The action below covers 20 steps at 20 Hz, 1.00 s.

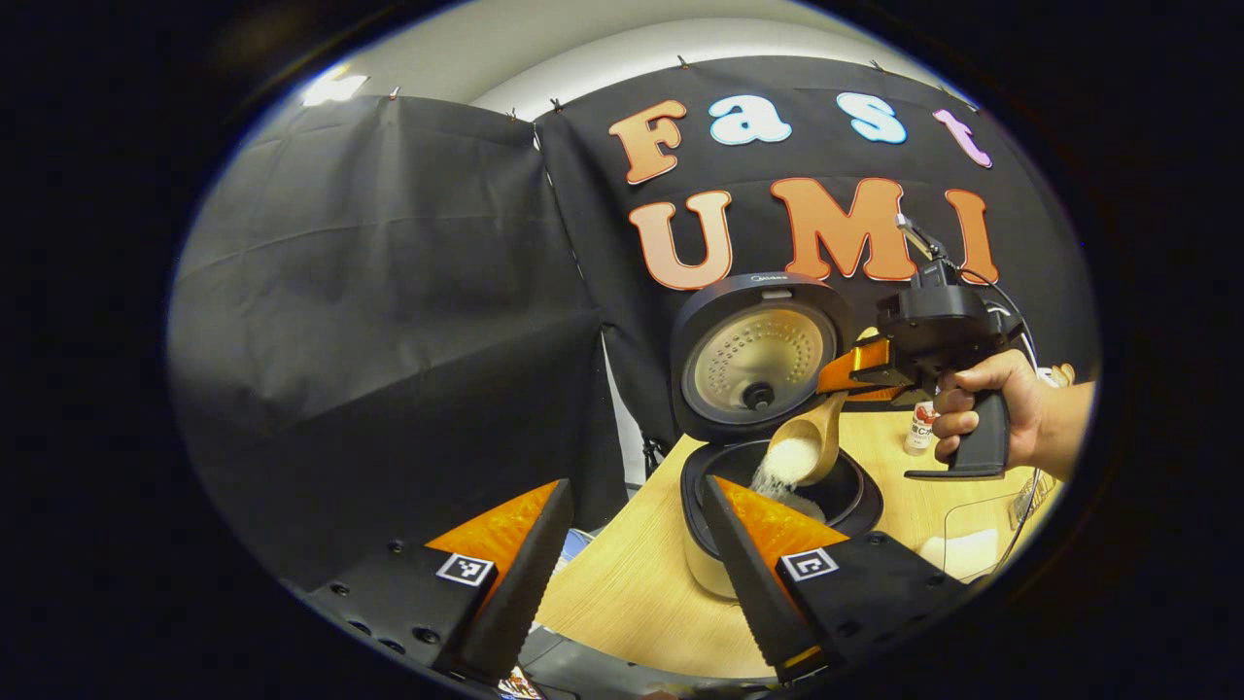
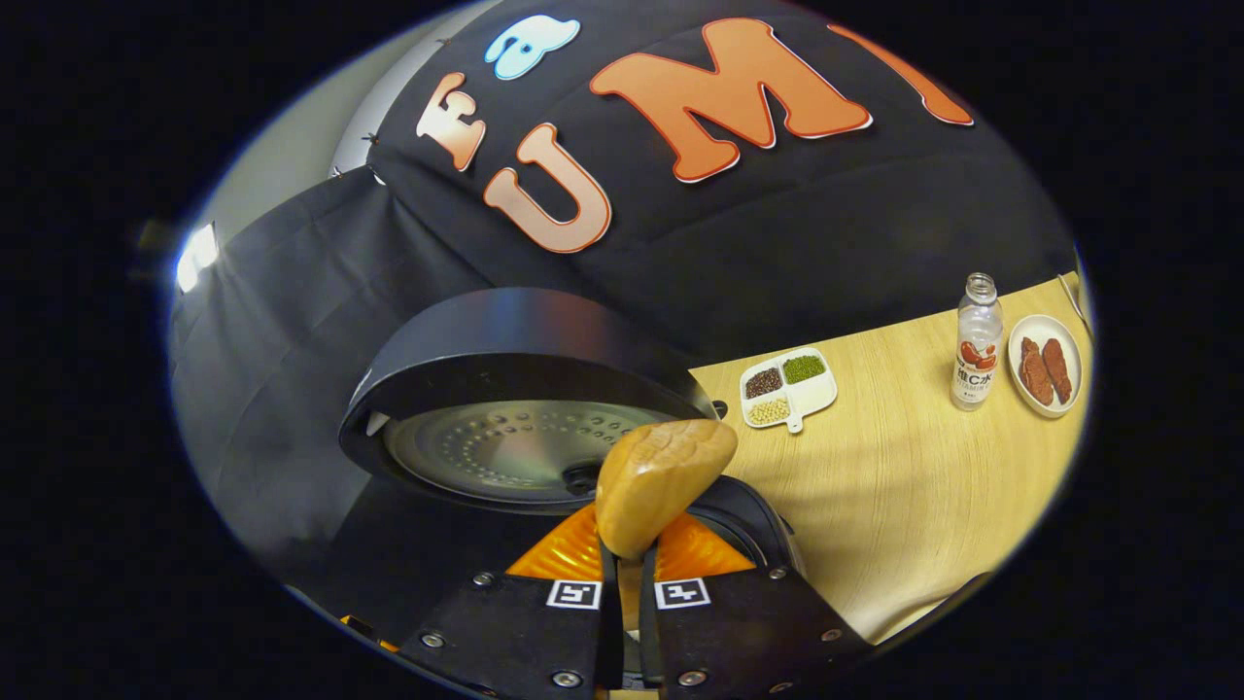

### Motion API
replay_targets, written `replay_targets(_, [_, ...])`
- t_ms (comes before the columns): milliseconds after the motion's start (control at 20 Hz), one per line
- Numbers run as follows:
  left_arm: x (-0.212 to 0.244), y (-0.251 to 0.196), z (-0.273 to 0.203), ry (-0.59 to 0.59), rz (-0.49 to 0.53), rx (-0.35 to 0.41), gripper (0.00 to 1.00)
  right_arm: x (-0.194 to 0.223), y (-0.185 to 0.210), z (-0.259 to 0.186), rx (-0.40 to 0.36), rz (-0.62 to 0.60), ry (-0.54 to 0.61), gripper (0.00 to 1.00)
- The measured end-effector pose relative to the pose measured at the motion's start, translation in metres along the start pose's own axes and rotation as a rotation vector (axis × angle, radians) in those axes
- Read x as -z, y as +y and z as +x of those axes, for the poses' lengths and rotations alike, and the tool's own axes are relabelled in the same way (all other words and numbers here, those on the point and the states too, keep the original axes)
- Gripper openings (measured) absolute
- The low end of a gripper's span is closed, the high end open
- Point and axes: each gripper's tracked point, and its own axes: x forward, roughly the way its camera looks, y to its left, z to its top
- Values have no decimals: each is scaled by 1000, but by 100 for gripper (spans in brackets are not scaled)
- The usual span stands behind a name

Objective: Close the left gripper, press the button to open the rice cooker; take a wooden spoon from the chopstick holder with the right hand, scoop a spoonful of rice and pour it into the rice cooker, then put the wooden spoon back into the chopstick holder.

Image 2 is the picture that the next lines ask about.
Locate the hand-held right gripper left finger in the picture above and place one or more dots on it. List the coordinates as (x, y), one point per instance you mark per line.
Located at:
(505, 632)

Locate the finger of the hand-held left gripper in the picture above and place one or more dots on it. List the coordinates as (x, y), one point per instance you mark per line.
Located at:
(374, 634)

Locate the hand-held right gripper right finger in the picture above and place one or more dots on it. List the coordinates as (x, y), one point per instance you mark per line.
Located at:
(748, 632)

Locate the wooden spoon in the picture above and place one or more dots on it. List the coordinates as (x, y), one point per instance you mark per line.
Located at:
(661, 476)

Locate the black rice cooker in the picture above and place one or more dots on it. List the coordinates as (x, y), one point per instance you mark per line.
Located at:
(486, 331)

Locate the white divided bean dish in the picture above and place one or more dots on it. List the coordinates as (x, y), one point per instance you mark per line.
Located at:
(812, 392)

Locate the clear drink bottle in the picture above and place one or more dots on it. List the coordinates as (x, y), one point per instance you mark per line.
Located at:
(977, 340)

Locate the brown meat piece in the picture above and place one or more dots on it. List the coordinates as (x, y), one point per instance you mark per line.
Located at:
(1057, 369)
(1035, 374)

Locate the black backdrop cloth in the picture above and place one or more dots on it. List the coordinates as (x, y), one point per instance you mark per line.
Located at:
(777, 224)

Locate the ceiling light panel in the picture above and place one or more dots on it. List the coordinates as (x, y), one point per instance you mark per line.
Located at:
(197, 255)

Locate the white round plate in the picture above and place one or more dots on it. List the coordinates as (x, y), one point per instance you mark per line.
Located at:
(1074, 335)

